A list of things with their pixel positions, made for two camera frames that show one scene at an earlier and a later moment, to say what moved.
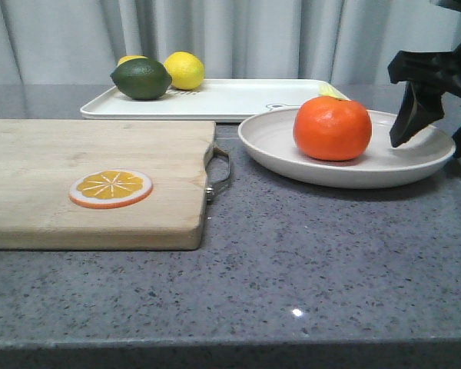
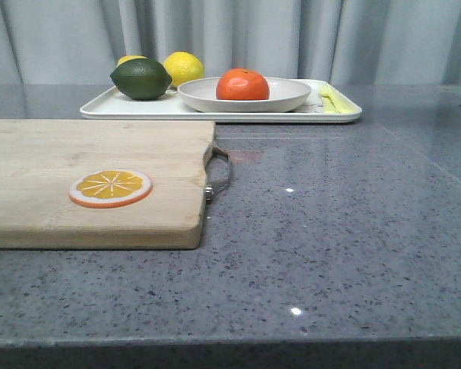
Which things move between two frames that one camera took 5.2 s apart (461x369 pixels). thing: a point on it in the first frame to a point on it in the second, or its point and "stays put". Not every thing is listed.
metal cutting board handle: x=212 y=188 stays put
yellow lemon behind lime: x=129 y=58 stays put
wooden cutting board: x=95 y=184 stays put
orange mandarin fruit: x=331 y=128 to x=242 y=84
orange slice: x=110 y=188 stays put
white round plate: x=267 y=140 to x=285 y=94
